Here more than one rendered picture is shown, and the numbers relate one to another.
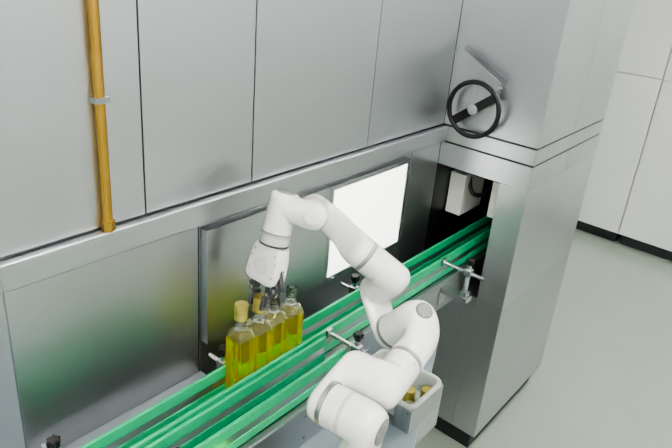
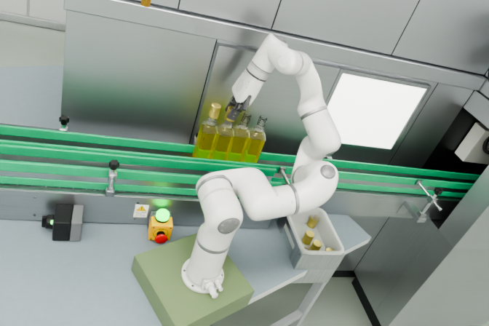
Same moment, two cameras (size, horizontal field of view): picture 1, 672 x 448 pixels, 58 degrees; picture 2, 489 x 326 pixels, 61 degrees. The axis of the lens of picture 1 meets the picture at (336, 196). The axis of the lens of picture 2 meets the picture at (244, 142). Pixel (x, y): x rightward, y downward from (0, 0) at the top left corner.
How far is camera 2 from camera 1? 0.57 m
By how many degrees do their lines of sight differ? 26
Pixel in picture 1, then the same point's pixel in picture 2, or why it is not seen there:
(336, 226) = (308, 84)
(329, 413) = (204, 191)
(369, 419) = (221, 209)
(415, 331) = (310, 181)
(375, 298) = (306, 150)
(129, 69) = not seen: outside the picture
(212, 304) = (208, 102)
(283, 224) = (264, 60)
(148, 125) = not seen: outside the picture
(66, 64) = not seen: outside the picture
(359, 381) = (243, 188)
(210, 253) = (217, 63)
